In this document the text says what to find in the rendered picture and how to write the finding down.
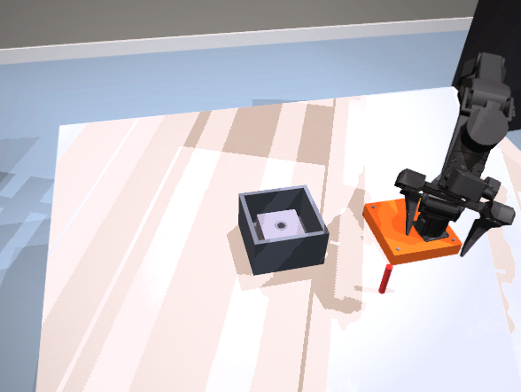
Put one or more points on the red peg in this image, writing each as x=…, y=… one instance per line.
x=385, y=279

